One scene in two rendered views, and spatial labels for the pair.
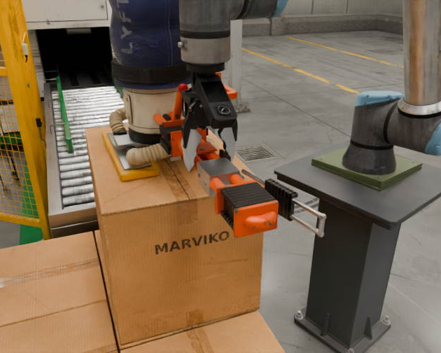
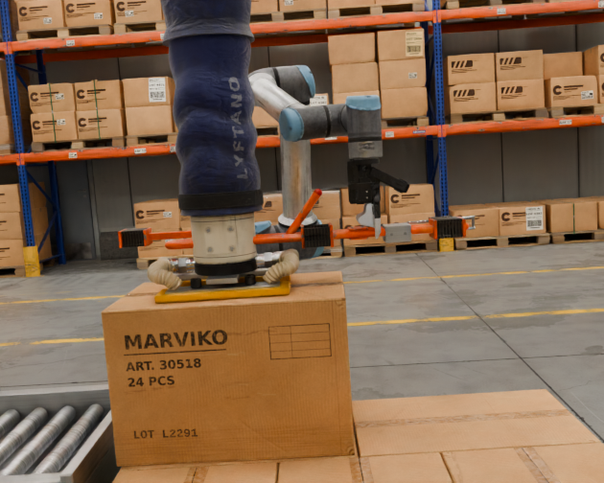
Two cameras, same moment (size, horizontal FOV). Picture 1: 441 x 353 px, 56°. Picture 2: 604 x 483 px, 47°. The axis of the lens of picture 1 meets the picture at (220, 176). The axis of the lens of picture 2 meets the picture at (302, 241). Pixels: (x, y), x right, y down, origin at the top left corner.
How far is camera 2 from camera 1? 1.83 m
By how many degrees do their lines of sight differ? 67
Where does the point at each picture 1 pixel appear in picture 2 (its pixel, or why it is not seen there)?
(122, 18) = (236, 148)
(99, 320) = (309, 465)
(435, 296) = not seen: hidden behind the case
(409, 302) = not seen: hidden behind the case
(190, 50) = (376, 148)
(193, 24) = (378, 131)
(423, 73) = (307, 192)
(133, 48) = (247, 173)
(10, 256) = not seen: outside the picture
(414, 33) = (300, 163)
